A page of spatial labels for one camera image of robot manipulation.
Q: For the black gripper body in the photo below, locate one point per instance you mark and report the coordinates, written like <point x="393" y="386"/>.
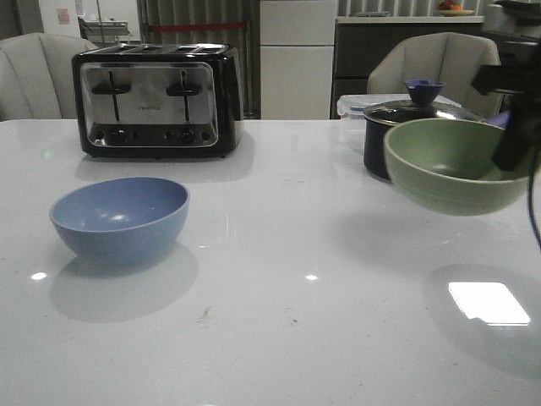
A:
<point x="518" y="23"/>

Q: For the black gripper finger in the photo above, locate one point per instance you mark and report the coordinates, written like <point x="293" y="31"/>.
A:
<point x="521" y="134"/>

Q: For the green bowl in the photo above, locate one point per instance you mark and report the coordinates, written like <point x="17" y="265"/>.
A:
<point x="481" y="188"/>

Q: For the blue bowl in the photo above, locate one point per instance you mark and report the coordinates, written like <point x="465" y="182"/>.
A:
<point x="123" y="220"/>

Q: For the fruit bowl on counter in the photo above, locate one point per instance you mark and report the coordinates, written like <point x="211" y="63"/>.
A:
<point x="449" y="8"/>

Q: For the grey chair right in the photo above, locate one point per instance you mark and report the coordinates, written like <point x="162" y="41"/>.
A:
<point x="448" y="57"/>

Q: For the grey chair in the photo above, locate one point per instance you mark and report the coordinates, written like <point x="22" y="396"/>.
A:
<point x="36" y="76"/>
<point x="448" y="57"/>

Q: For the glass lid with blue knob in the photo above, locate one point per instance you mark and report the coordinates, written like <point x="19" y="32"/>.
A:
<point x="421" y="104"/>

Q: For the dark blue saucepan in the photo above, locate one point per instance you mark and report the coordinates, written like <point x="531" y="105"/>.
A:
<point x="374" y="148"/>

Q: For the dark kitchen counter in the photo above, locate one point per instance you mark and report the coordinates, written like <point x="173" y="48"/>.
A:
<point x="362" y="43"/>

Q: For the clear plastic container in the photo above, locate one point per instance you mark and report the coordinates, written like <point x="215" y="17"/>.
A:
<point x="349" y="109"/>

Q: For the white cabinet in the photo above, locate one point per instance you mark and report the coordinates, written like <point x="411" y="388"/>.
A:
<point x="296" y="58"/>

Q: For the black and chrome toaster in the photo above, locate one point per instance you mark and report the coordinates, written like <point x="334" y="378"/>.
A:
<point x="159" y="100"/>

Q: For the grey chair left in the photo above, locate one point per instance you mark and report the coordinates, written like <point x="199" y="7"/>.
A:
<point x="36" y="76"/>

